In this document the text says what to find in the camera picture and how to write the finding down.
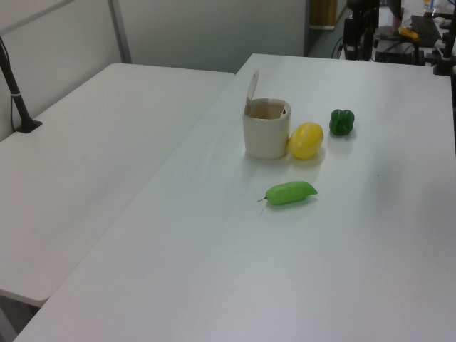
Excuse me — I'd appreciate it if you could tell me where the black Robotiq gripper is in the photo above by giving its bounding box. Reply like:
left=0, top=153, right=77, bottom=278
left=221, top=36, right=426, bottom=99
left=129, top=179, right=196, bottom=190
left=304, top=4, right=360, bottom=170
left=343, top=0, right=379, bottom=60

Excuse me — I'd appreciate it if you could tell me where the cream garbage bin with lid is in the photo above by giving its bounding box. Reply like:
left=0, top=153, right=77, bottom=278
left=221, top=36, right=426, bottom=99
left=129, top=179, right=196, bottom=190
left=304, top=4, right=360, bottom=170
left=242, top=70, right=291, bottom=160

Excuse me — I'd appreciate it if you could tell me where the black equipment box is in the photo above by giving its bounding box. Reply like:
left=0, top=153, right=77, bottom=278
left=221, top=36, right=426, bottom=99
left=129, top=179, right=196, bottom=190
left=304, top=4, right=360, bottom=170
left=373, top=35, right=427, bottom=65

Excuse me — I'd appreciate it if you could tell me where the wooden board panel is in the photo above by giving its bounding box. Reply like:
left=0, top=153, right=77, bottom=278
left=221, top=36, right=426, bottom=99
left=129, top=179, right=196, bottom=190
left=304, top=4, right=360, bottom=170
left=309, top=0, right=338, bottom=29

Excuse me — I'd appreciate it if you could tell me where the green toy bell pepper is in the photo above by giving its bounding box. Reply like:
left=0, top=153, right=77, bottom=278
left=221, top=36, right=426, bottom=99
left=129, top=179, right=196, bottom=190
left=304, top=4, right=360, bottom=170
left=328, top=108, right=356, bottom=137

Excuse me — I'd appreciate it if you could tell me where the black metal stand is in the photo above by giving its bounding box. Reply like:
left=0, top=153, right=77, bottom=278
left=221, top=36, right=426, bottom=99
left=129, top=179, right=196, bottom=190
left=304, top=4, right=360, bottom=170
left=432, top=30, right=456, bottom=76

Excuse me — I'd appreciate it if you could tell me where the yellow toy melon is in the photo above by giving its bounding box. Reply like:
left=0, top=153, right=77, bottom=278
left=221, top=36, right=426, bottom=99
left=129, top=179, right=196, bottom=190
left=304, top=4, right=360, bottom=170
left=287, top=122, right=324, bottom=160

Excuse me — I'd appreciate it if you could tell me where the light green toy cucumber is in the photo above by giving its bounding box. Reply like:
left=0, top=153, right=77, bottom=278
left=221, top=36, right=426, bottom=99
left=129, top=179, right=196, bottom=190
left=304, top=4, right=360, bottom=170
left=256, top=180, right=319, bottom=207

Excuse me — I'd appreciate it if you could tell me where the white side table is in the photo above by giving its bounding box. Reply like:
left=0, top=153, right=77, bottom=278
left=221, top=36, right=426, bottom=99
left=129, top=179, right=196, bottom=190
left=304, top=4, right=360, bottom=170
left=0, top=63, right=236, bottom=307

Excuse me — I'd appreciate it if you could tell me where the grey metal partition post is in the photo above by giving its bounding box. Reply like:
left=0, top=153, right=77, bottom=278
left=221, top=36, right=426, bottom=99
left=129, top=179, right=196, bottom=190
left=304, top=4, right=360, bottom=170
left=108, top=0, right=133, bottom=65

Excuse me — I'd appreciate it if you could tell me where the black camera pole with base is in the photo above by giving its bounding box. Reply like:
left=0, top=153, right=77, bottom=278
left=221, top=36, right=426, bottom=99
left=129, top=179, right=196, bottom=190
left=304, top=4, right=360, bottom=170
left=0, top=35, right=43, bottom=134

